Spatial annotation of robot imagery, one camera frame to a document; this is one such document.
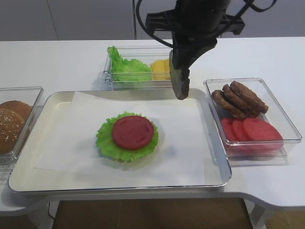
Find silver metal tray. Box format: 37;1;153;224
8;91;232;194

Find clear bun container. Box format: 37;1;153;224
0;86;44;166

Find plain brown bun half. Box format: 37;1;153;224
0;100;31;122

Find sesame top bun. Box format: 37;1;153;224
0;108;24;154

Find clear lettuce cheese container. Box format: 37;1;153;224
103;45;172;90

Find red tomato slice front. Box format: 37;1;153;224
242;118;283;151

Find brown meat patty back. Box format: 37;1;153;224
211;90;248;119

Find red tomato slice back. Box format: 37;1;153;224
221;117;237;141

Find green lettuce leaves in container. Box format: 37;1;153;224
107;46;152;81

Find clear patty tomato container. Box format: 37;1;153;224
204;78;302;166

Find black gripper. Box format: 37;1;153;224
145;0;245;70

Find brown meat patty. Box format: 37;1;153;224
222;84;260;117
230;81;269;114
211;90;248;119

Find white parchment paper sheet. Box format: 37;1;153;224
33;91;223;188

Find red tomato slice middle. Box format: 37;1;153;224
232;119;249;142

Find stacked yellow cheese slices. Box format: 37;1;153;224
151;59;171;81

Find red tomato slice on tray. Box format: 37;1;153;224
112;115;154;150

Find brown meat patty middle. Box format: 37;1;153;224
222;84;260;117

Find green lettuce leaf on tray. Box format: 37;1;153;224
96;112;159;162

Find brown meat patty front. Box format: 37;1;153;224
230;81;269;114

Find brown meat patty picked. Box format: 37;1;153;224
169;50;190;100

